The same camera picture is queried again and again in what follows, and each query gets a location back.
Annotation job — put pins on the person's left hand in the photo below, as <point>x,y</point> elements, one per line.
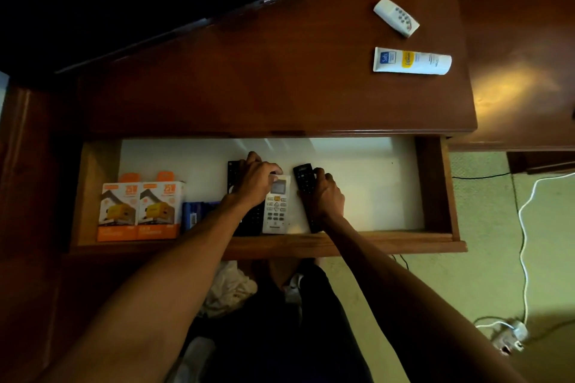
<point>251,183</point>

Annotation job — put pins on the person's right hand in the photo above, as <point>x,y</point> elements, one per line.
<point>327,201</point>

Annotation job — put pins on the person's left thumb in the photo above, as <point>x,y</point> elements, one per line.
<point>275,170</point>

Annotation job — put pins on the person's right fingers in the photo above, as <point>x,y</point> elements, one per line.
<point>324,177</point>

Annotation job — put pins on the slim black remote control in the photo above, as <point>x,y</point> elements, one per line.
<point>305,178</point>

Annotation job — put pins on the wide black remote control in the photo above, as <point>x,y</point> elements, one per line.
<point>233,174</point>

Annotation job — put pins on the person's left forearm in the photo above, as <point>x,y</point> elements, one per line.
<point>157,297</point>

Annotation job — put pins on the person's right forearm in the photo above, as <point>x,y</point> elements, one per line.
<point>404,302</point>

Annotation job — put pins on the white air conditioner remote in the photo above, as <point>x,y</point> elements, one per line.
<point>277,210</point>

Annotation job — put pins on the wooden drawer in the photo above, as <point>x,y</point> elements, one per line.
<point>373,185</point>

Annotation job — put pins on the brown wooden cabinet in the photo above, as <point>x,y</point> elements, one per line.
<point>278,82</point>

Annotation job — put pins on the blue packet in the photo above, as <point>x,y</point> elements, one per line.
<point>194,213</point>

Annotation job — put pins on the orange and white box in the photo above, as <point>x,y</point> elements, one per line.
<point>117,212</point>
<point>159,210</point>

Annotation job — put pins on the white crumpled cloth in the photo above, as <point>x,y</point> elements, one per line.
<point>227,290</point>

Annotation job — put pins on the white lotion tube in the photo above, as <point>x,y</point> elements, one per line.
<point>413,61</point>

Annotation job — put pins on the person's dark trousers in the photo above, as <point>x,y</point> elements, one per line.
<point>287,342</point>

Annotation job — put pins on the small white remote control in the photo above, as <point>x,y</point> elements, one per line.
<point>396,16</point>

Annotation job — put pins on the brown wooden side table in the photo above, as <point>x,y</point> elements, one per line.
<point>516,73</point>

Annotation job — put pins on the white power plug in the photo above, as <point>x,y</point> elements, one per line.
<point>512,337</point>

